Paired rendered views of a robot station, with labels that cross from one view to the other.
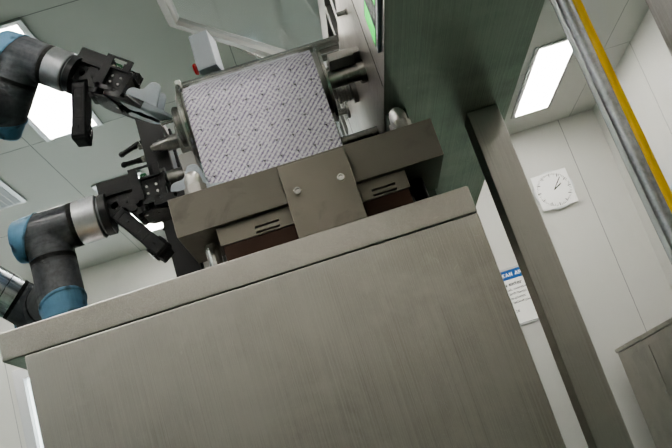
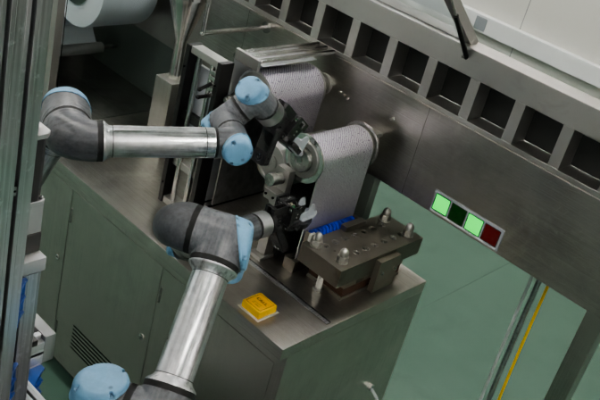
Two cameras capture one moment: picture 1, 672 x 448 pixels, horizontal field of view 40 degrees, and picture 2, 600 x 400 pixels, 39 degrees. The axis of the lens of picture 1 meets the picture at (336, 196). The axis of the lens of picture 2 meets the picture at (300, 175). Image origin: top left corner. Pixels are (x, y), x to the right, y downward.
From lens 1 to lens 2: 2.59 m
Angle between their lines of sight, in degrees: 66
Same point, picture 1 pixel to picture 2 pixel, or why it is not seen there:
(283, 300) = (364, 327)
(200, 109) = (326, 169)
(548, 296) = not seen: hidden behind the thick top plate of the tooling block
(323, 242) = (385, 304)
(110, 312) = (320, 337)
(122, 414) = (304, 375)
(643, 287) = not seen: outside the picture
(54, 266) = not seen: hidden behind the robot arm
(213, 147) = (320, 190)
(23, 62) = (263, 112)
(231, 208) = (356, 275)
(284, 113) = (350, 176)
